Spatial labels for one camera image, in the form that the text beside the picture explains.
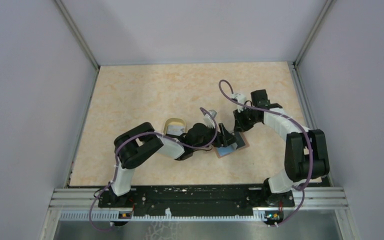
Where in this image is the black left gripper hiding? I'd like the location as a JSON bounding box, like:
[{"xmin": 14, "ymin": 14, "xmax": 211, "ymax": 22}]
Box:
[{"xmin": 193, "ymin": 123, "xmax": 240, "ymax": 151}]

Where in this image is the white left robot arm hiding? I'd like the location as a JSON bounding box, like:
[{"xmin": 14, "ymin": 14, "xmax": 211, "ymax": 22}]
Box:
[{"xmin": 110, "ymin": 122, "xmax": 237, "ymax": 207}]

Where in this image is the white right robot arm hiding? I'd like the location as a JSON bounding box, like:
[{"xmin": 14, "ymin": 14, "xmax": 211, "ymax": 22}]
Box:
[{"xmin": 231, "ymin": 89, "xmax": 330, "ymax": 206}]

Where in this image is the beige oval tray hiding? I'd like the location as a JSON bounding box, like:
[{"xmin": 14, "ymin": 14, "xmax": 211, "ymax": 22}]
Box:
[{"xmin": 163, "ymin": 117, "xmax": 187, "ymax": 136}]

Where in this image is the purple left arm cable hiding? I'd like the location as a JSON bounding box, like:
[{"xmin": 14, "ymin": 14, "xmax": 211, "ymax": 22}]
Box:
[{"xmin": 88, "ymin": 107, "xmax": 219, "ymax": 232}]

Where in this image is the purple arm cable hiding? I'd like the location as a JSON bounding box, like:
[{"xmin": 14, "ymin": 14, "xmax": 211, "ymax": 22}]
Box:
[
  {"xmin": 88, "ymin": 107, "xmax": 219, "ymax": 232},
  {"xmin": 218, "ymin": 79, "xmax": 314, "ymax": 228}
]

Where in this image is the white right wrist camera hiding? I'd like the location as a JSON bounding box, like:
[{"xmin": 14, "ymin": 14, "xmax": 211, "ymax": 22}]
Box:
[{"xmin": 231, "ymin": 93, "xmax": 247, "ymax": 105}]

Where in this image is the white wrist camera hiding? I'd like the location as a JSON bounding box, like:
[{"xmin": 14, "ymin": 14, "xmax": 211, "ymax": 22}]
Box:
[
  {"xmin": 203, "ymin": 109, "xmax": 217, "ymax": 129},
  {"xmin": 231, "ymin": 93, "xmax": 247, "ymax": 105}
]

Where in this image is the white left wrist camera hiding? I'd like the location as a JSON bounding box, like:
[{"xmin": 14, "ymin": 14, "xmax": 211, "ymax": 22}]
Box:
[{"xmin": 203, "ymin": 109, "xmax": 217, "ymax": 129}]

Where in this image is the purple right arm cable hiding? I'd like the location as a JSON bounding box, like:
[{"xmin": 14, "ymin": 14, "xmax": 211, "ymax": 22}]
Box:
[{"xmin": 218, "ymin": 79, "xmax": 314, "ymax": 228}]

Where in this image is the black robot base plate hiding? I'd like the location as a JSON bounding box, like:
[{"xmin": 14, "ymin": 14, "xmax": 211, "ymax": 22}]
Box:
[{"xmin": 98, "ymin": 183, "xmax": 295, "ymax": 217}]

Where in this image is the white slotted cable duct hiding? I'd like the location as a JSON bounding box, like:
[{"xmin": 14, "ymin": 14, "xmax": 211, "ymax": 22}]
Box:
[{"xmin": 59, "ymin": 209, "xmax": 267, "ymax": 222}]

